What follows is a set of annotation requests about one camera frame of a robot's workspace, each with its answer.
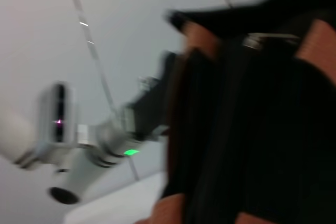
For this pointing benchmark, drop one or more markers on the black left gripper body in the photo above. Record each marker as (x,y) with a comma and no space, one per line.
(152,113)

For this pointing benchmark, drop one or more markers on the silver metal zipper pull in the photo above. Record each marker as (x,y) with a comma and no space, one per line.
(262,40)

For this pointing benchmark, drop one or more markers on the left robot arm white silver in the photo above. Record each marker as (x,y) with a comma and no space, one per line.
(78,176)

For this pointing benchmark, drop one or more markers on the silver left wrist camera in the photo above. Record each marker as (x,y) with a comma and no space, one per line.
(59,108)

